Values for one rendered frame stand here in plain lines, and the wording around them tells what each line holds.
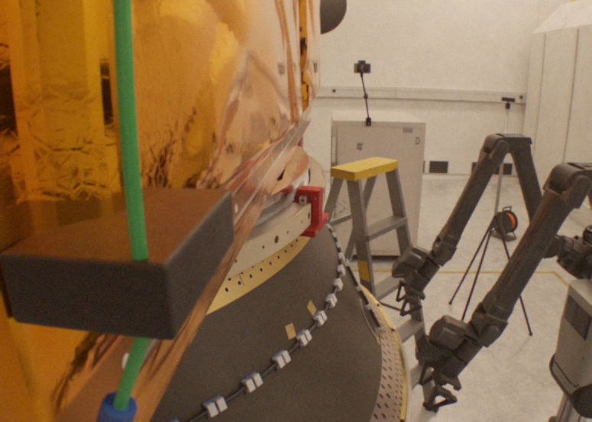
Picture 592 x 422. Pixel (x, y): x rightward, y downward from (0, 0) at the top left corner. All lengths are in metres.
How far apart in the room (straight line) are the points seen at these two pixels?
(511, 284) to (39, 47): 1.00
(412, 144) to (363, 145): 0.49
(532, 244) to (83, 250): 0.96
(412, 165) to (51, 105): 4.38
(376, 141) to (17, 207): 4.29
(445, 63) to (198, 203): 8.44
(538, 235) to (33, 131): 0.97
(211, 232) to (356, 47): 8.19
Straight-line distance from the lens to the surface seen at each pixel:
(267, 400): 0.82
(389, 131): 4.42
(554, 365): 1.67
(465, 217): 1.46
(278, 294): 0.86
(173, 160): 0.25
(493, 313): 1.08
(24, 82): 0.19
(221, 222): 0.21
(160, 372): 0.35
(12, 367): 0.21
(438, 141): 8.69
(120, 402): 0.19
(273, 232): 0.79
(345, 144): 4.40
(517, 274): 1.06
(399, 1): 8.53
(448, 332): 1.08
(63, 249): 0.17
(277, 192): 0.87
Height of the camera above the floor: 1.99
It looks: 16 degrees down
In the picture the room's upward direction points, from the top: straight up
